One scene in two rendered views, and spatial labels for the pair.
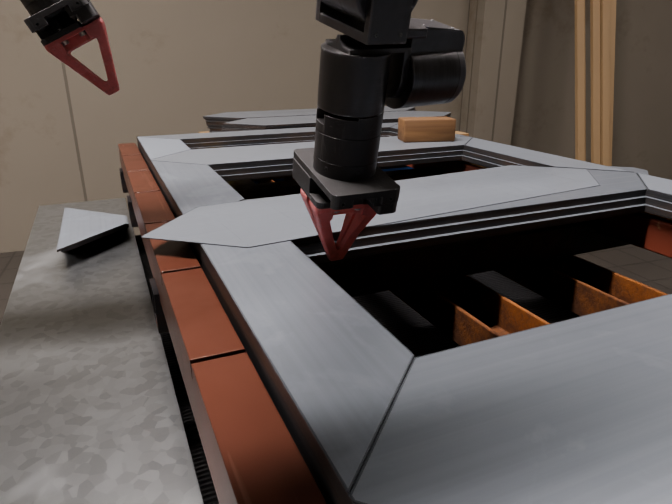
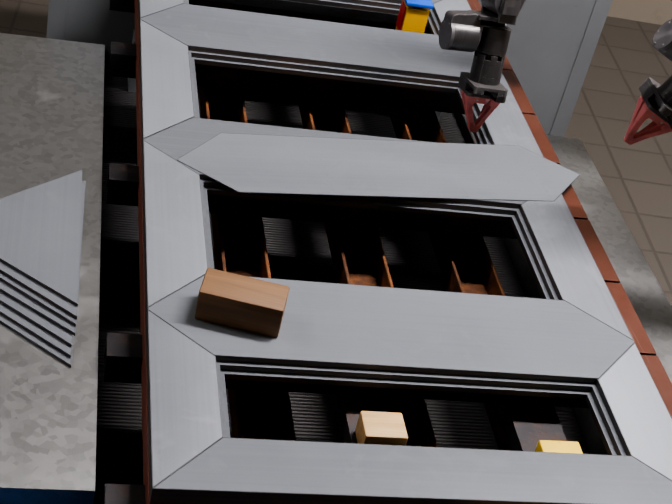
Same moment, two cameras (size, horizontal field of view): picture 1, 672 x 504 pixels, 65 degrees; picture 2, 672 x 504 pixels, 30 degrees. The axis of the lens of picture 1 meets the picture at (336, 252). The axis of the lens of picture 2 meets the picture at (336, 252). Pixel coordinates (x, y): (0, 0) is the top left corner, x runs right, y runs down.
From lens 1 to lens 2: 277 cm
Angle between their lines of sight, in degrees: 124
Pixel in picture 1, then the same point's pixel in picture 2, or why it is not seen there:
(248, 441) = (515, 89)
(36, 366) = (627, 271)
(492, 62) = not seen: outside the picture
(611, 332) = (393, 63)
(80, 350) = not seen: hidden behind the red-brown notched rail
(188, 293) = (543, 145)
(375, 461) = not seen: hidden behind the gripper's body
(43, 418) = (602, 236)
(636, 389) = (410, 52)
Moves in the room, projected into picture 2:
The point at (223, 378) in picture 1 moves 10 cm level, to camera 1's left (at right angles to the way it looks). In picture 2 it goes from (523, 105) to (571, 120)
